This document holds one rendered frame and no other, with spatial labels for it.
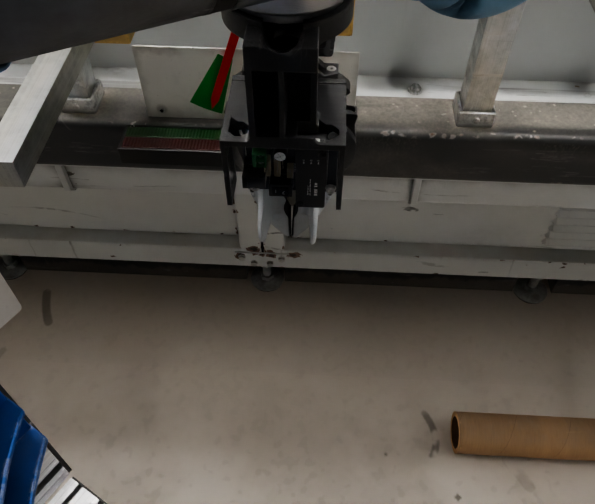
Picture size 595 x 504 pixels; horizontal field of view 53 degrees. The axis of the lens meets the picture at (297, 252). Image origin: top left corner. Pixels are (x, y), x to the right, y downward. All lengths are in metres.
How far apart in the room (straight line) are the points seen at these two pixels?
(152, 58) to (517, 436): 0.94
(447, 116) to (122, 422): 0.90
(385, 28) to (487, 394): 0.79
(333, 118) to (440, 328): 1.11
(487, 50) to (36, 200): 0.99
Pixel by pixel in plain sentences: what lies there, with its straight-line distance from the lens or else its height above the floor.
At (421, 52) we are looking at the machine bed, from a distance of 0.99.
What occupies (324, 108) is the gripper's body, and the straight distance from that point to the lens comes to 0.36.
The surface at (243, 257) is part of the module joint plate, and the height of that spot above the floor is 0.15.
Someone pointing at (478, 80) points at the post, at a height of 0.77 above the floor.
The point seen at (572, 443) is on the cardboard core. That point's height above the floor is 0.07.
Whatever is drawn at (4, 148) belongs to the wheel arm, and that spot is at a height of 0.84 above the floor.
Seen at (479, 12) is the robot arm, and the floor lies 1.09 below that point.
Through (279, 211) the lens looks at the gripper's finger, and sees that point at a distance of 0.46.
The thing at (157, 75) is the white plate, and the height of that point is 0.76.
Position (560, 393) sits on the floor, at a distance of 1.43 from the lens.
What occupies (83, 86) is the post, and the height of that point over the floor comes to 0.74.
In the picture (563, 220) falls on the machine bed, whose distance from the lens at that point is 1.35.
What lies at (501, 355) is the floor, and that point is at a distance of 1.43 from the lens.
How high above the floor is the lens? 1.18
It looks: 51 degrees down
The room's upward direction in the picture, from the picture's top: straight up
